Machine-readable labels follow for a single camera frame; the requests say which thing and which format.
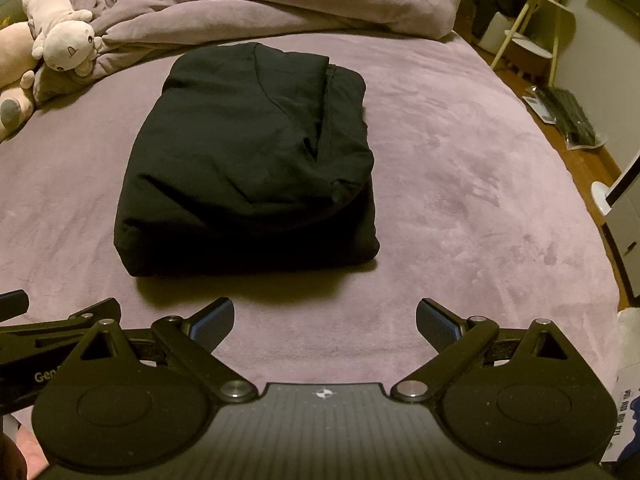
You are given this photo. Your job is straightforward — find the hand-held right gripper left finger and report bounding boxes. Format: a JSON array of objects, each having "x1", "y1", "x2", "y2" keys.
[{"x1": 65, "y1": 296, "x2": 258, "y2": 405}]

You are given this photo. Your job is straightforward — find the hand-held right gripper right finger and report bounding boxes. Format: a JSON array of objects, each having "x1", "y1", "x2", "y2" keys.
[{"x1": 390, "y1": 297, "x2": 583, "y2": 405}]

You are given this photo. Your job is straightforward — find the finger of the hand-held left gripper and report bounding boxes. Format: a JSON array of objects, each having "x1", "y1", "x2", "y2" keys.
[
  {"x1": 0, "y1": 299, "x2": 122, "y2": 361},
  {"x1": 0, "y1": 289, "x2": 29, "y2": 322}
]

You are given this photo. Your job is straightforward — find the black zip jacket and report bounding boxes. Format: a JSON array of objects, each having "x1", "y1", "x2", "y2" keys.
[{"x1": 112, "y1": 42, "x2": 381, "y2": 278}]

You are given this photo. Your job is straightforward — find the white plastic bag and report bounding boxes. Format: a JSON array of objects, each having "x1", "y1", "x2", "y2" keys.
[{"x1": 615, "y1": 307, "x2": 640, "y2": 361}]

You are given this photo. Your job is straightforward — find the white round object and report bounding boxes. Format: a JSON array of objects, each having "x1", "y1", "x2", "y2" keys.
[{"x1": 590, "y1": 180, "x2": 621, "y2": 216}]

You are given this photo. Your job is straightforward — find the white cabinet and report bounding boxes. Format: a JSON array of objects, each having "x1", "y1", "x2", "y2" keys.
[{"x1": 600, "y1": 150, "x2": 640, "y2": 311}]

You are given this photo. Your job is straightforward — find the printed cardboard box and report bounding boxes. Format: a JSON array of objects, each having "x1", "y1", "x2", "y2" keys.
[{"x1": 600, "y1": 360, "x2": 640, "y2": 463}]

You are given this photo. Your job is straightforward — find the dark plastic-wrapped packet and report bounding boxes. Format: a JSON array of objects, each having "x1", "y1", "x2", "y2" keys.
[{"x1": 532, "y1": 85, "x2": 608, "y2": 151}]

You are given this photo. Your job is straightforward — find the large beige plush toy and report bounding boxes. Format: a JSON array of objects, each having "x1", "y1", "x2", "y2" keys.
[{"x1": 0, "y1": 22, "x2": 41, "y2": 143}]

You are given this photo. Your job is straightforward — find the white plush toy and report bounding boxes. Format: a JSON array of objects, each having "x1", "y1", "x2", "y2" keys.
[{"x1": 22, "y1": 0, "x2": 103, "y2": 78}]

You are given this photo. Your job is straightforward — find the white storage bin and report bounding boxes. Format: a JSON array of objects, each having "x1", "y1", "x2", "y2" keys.
[{"x1": 487, "y1": 15, "x2": 518, "y2": 53}]

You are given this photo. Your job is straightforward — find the dark clothing on table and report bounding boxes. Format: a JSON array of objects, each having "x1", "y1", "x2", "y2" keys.
[{"x1": 472, "y1": 0, "x2": 526, "y2": 38}]

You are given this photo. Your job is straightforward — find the purple duvet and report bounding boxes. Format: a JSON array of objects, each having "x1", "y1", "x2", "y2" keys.
[{"x1": 32, "y1": 0, "x2": 466, "y2": 106}]

